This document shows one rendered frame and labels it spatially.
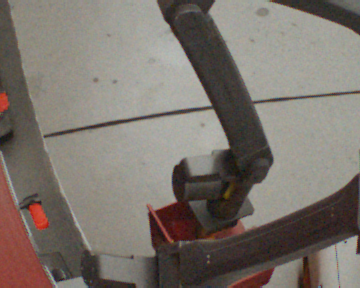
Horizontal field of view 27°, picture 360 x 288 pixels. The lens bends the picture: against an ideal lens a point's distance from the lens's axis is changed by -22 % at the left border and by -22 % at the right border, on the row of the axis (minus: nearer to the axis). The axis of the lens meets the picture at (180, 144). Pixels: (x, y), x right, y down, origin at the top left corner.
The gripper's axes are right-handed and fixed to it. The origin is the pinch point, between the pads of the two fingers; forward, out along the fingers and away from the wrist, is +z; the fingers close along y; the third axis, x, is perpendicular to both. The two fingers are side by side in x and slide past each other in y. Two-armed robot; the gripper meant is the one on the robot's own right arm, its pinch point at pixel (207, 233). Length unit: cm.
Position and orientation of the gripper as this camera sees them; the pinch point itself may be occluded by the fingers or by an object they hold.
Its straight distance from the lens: 156.8
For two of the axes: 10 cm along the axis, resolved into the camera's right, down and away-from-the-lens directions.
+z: -2.5, 5.9, 7.7
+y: -8.6, 2.4, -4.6
